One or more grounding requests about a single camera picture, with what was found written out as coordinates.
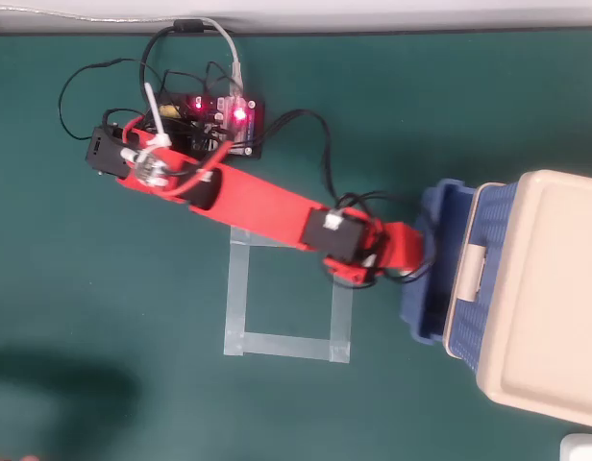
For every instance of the beige plastic drawer cabinet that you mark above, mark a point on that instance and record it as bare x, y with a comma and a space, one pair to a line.
555, 288

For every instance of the translucent tape strip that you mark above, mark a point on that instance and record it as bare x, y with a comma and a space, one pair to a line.
248, 237
237, 298
291, 346
340, 317

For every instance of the black motor controller board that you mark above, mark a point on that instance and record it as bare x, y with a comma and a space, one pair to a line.
248, 129

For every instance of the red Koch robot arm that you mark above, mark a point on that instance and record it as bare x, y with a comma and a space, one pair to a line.
262, 201

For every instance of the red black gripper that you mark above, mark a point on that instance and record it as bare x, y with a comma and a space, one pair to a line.
402, 245

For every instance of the white plastic object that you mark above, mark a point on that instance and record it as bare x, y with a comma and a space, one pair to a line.
582, 449

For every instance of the white zip tie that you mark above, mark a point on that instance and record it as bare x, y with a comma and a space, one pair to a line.
152, 103

